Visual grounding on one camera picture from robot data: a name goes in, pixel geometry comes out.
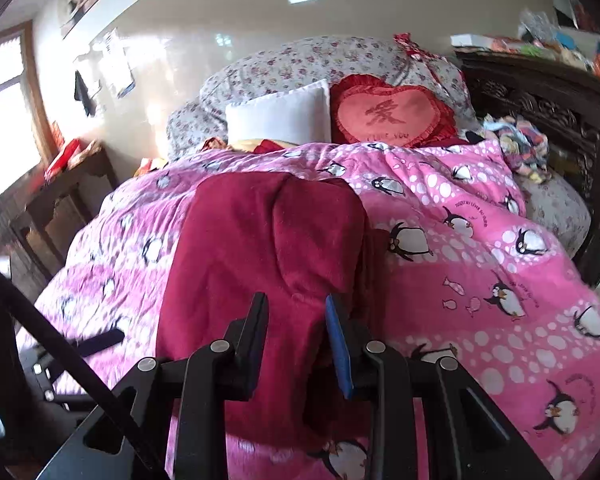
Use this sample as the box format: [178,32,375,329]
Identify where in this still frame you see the dark carved wooden headboard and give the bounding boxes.
[454,50,600,273]

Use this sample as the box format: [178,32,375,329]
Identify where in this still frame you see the red box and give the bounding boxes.
[44,139,82,182]

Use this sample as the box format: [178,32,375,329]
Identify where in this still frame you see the white wall papers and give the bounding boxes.
[75,29,137,100]

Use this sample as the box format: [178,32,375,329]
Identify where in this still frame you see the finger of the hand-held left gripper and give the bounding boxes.
[76,329,126,359]

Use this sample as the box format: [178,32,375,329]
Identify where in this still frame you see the clutter of colourful packages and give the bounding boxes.
[450,2,600,83]

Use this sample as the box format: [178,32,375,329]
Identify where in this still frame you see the window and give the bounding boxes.
[0,24,52,197]

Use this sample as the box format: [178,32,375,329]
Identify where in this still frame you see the dark red garment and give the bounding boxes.
[156,172,372,453]

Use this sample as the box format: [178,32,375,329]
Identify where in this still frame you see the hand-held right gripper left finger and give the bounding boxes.
[36,292,271,480]

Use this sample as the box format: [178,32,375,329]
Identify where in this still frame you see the pink penguin print blanket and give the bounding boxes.
[32,139,600,480]

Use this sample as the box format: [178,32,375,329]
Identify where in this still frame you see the dark wooden side table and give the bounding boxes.
[9,144,122,283]

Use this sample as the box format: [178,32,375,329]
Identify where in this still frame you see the red heart-shaped pillow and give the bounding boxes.
[329,74,462,149]

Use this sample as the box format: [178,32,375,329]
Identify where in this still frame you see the pile of colourful clothes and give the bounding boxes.
[479,114,552,183]

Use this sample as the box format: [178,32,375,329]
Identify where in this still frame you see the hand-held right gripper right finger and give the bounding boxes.
[325,294,556,480]

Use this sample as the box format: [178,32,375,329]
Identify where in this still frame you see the black cable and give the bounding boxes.
[0,257,167,480]

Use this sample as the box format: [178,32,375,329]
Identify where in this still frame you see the white pillow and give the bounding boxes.
[225,79,332,144]

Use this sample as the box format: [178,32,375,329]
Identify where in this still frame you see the floral pillow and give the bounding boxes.
[517,169,594,257]

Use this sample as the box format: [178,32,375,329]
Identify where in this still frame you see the dark hanging wall item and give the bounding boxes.
[74,70,95,117]

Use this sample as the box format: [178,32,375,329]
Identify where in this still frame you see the red fabric bow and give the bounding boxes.
[394,32,433,63]

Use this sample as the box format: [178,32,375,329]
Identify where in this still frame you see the yellow and red cloth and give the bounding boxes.
[204,136,293,155]

